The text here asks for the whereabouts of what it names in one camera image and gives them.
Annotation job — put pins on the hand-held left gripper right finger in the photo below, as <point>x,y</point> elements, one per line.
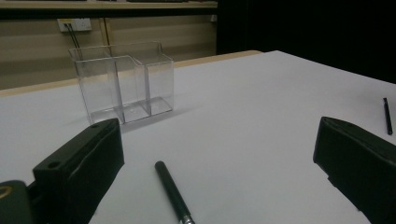
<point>361,168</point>

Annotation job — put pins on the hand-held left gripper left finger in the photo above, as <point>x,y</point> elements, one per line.
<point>81,165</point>

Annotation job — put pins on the thin black pen refill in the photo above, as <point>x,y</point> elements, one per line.
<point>387,116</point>

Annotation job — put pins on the clear acrylic pen holder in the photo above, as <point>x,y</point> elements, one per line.
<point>130,90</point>

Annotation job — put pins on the thick black pen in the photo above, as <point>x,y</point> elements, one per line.
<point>172,189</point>

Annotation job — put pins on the black horizontal bar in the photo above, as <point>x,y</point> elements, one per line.
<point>124,13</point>

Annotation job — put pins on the white wall socket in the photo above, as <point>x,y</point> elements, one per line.
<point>81,24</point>

